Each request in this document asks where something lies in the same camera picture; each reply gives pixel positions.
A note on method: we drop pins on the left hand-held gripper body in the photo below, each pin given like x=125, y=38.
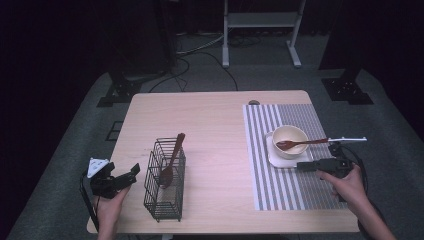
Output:
x=103, y=183

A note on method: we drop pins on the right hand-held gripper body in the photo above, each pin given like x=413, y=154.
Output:
x=336, y=165

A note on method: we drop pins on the brown wooden spoon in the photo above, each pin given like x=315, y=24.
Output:
x=165, y=178
x=286, y=145

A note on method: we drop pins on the cream bowl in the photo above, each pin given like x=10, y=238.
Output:
x=283, y=133

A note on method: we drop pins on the person's left hand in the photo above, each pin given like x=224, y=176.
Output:
x=110, y=206

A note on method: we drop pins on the person's right hand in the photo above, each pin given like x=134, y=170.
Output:
x=348, y=190

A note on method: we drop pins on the white square saucer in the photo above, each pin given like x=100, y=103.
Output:
x=276, y=161

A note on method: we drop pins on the grey striped placemat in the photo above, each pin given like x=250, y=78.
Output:
x=283, y=190

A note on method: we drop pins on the black stand base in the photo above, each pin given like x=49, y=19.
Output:
x=346, y=90
x=120, y=91

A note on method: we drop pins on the dark upright panel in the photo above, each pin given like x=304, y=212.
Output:
x=166, y=33

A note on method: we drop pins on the white metal stand frame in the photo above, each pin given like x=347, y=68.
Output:
x=260, y=20

